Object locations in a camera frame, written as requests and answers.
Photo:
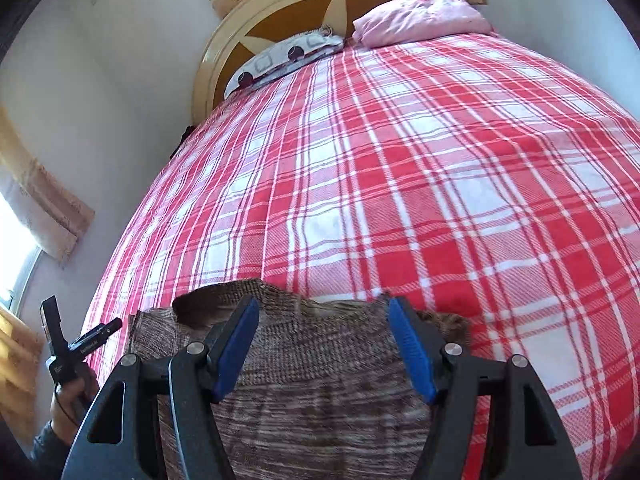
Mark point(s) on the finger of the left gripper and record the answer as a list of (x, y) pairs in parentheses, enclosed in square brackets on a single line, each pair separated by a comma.
[(94, 339)]

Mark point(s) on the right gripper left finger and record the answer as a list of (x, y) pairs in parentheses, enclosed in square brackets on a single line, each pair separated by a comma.
[(150, 412)]

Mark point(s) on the brown knit sweater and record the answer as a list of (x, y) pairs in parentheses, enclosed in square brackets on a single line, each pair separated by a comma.
[(323, 392)]

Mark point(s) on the dark sleeve left forearm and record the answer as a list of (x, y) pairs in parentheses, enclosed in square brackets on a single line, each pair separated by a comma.
[(49, 454)]

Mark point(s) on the person left hand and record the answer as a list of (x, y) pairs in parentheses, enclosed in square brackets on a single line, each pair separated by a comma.
[(64, 420)]

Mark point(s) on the side window curtain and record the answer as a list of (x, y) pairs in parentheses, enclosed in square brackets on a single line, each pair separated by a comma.
[(56, 218)]

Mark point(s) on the red white plaid bedspread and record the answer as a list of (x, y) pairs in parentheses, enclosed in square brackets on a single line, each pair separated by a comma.
[(466, 173)]

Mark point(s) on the white patterned pillow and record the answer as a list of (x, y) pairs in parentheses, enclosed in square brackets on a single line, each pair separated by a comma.
[(283, 58)]

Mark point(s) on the pink pillow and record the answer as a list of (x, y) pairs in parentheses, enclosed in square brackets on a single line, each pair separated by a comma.
[(402, 21)]

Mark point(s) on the cream wooden headboard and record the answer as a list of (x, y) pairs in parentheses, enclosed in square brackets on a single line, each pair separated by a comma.
[(255, 25)]

